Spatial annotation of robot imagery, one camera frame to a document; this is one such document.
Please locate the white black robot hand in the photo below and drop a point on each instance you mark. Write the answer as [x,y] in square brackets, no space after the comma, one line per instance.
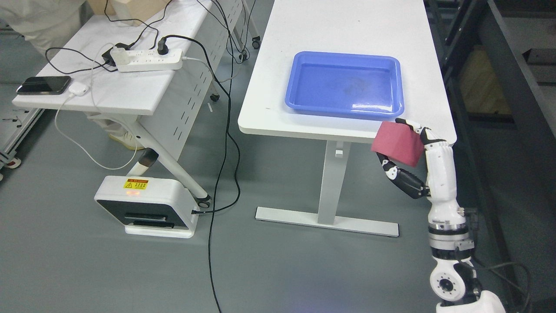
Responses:
[440,186]

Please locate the pink foam block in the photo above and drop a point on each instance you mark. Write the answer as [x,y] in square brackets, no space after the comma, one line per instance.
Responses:
[399,143]

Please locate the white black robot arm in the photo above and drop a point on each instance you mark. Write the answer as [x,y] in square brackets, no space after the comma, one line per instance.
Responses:
[454,279]

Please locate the blue plastic tray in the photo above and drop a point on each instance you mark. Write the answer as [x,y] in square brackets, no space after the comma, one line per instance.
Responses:
[346,85]

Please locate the black right metal shelf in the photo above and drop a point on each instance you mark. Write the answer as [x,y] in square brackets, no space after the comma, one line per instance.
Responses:
[497,59]

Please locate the light wooden block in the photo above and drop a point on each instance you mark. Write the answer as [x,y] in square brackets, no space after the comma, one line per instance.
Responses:
[131,12]

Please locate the white black floor device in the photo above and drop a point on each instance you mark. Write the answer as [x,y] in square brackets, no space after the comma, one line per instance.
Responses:
[149,206]

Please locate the white folding side table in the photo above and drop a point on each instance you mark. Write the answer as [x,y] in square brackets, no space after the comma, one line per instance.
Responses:
[159,107]

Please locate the white power strip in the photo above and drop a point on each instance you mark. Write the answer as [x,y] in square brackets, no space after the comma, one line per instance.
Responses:
[131,61]

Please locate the black smartphone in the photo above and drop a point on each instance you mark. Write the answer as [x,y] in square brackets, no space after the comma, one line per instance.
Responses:
[44,86]

